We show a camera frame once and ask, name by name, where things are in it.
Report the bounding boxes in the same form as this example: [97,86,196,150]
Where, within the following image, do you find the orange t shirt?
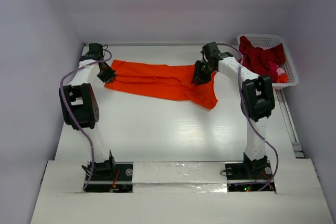
[104,60,218,110]

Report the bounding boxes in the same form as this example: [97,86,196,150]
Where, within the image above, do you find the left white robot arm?
[59,43,116,179]

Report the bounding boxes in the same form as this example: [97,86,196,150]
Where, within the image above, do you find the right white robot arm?
[192,42,275,179]

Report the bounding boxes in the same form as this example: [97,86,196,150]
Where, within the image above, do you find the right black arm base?
[220,163,276,193]

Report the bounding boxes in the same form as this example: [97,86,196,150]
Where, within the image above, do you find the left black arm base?
[84,163,133,193]

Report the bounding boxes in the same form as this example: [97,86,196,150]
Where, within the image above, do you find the dark red t shirt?
[239,36,286,83]

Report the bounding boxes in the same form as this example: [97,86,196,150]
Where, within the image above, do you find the white plastic basket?
[237,34,298,90]

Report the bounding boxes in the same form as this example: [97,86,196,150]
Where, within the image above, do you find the pink cloth in basket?
[268,61,285,77]

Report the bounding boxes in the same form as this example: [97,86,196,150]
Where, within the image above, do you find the small orange cloth in basket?
[276,73,289,83]

